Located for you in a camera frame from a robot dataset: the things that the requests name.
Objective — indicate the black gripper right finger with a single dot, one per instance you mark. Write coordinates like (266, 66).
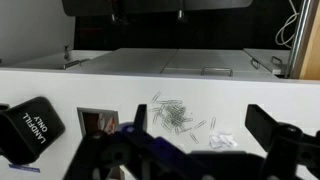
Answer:
(286, 150)

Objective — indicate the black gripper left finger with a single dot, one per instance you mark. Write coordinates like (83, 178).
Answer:
(133, 153)

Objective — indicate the small white paper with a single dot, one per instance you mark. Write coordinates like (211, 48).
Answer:
(222, 140)

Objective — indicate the black landfill only bin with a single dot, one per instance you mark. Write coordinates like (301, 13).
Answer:
(30, 130)

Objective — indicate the pile of silver paper clips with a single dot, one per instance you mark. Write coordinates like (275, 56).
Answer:
(173, 115)

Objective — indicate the small white cabinet drawer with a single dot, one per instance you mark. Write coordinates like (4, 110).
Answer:
(266, 55)

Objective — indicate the wooden panel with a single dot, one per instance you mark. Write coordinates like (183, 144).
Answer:
(313, 50)

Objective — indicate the blue label sticker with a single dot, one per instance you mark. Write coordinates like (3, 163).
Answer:
(24, 168)

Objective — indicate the silver metal pole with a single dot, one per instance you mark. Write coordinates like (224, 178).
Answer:
(300, 36)

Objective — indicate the wide white cabinet drawer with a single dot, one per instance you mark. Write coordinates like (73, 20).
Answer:
(213, 61)

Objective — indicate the black monitor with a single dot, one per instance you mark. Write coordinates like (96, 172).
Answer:
(150, 6)

